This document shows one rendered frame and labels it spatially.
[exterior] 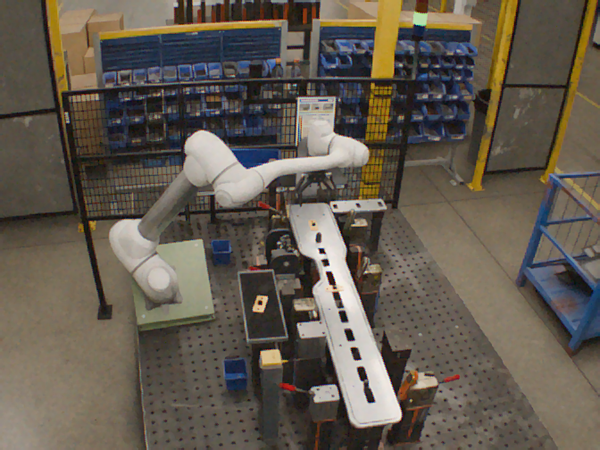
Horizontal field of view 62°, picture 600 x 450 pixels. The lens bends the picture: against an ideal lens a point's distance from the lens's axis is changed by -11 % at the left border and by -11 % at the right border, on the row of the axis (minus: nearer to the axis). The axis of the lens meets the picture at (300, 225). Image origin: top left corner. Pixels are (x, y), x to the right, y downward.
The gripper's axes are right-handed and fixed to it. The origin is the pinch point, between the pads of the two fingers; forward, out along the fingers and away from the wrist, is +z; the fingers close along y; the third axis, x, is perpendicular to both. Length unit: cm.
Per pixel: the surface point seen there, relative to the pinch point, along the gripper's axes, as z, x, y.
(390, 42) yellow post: -62, 58, 49
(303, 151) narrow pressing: -13.3, 26.7, -1.5
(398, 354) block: 13, -88, 16
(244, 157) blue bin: 2, 51, -29
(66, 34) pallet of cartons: 12, 382, -198
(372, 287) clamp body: 17, -43, 19
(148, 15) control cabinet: 59, 641, -128
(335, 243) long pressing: 13.0, -15.4, 7.5
